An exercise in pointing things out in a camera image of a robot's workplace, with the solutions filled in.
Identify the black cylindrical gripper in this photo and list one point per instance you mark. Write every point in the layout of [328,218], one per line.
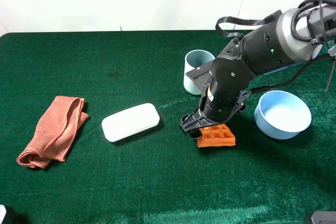
[216,105]

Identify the orange waffle slice toy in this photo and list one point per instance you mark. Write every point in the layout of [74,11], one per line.
[216,136]

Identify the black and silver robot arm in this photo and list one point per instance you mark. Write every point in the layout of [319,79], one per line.
[279,41]

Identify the green velvet table cloth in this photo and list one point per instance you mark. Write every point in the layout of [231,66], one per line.
[158,175]

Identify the light blue plastic cup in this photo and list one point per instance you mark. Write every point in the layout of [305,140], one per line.
[194,59]

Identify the white rectangular lidded box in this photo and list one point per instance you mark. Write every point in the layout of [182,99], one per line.
[130,122]

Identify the light blue plastic bowl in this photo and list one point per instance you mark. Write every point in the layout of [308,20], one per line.
[281,115]

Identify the orange folded cloth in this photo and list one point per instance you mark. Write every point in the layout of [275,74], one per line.
[54,133]

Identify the grey device bottom right corner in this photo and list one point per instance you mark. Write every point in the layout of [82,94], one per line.
[321,217]

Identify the black wrist camera mount plate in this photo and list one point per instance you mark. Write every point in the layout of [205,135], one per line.
[201,75]

